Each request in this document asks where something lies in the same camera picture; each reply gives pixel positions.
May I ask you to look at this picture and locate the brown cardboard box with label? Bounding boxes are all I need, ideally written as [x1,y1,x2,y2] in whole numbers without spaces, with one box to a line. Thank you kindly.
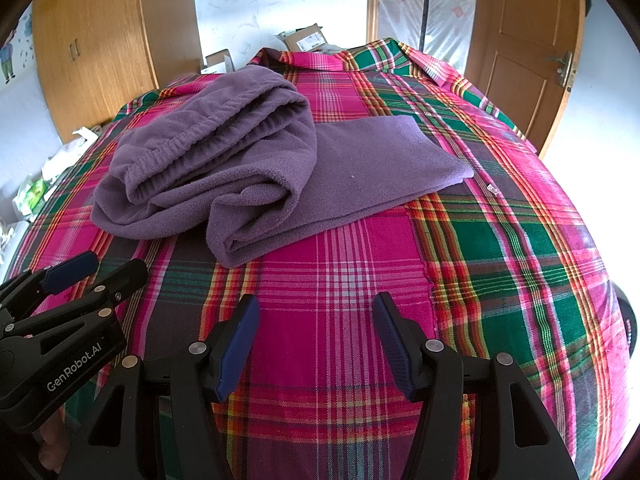
[278,23,328,52]

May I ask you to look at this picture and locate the black vertical pole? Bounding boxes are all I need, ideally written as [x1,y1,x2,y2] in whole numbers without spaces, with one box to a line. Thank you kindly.
[419,0,430,52]

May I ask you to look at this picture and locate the green wet wipes pack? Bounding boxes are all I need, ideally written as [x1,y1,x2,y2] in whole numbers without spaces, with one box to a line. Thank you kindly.
[12,178,49,217]

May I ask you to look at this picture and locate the wooden wardrobe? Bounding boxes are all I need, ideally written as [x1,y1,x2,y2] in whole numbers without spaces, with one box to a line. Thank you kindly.
[32,0,202,143]

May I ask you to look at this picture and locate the wooden door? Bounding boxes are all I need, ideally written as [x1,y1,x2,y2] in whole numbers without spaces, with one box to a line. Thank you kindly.
[465,0,586,156]

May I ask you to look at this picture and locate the white open cardboard box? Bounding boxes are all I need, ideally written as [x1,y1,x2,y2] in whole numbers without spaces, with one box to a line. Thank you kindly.
[201,49,235,74]

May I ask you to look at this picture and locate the pink green plaid bedsheet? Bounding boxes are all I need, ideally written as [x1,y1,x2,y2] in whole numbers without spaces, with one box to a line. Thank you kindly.
[9,39,629,479]

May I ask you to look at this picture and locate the purple fleece pants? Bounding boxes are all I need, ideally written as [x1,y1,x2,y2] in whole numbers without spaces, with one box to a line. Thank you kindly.
[91,66,474,268]

